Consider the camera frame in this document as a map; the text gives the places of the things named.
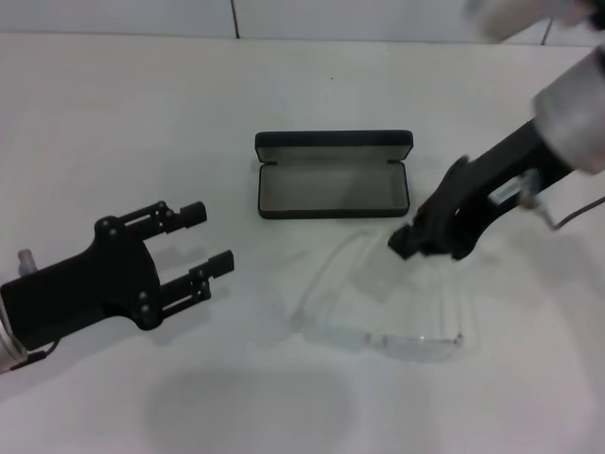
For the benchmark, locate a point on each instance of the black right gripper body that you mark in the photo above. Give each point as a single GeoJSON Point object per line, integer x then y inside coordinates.
{"type": "Point", "coordinates": [477, 198]}

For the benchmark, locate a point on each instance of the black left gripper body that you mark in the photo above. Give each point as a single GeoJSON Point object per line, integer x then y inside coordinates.
{"type": "Point", "coordinates": [94, 279]}

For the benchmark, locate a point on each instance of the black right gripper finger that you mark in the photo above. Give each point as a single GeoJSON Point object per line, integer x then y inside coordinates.
{"type": "Point", "coordinates": [405, 241]}

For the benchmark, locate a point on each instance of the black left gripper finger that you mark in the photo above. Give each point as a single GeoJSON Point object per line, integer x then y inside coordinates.
{"type": "Point", "coordinates": [219, 265]}
{"type": "Point", "coordinates": [194, 213]}

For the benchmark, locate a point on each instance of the black glasses case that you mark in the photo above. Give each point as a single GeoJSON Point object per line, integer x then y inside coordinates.
{"type": "Point", "coordinates": [331, 189]}

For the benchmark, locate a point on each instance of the clear white glasses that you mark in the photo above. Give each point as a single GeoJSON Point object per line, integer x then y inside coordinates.
{"type": "Point", "coordinates": [402, 343]}

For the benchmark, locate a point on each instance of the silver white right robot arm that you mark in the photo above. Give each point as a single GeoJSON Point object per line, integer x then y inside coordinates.
{"type": "Point", "coordinates": [572, 109]}

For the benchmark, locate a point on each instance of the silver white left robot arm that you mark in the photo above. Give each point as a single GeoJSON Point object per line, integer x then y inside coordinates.
{"type": "Point", "coordinates": [7, 340]}

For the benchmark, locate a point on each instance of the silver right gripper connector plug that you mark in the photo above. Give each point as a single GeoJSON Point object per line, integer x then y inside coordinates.
{"type": "Point", "coordinates": [534, 201]}

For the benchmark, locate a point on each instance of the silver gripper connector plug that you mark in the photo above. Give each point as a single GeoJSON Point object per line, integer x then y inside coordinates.
{"type": "Point", "coordinates": [534, 201]}
{"type": "Point", "coordinates": [27, 262]}

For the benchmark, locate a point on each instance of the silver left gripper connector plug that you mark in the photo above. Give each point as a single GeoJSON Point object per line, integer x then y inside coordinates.
{"type": "Point", "coordinates": [27, 262]}

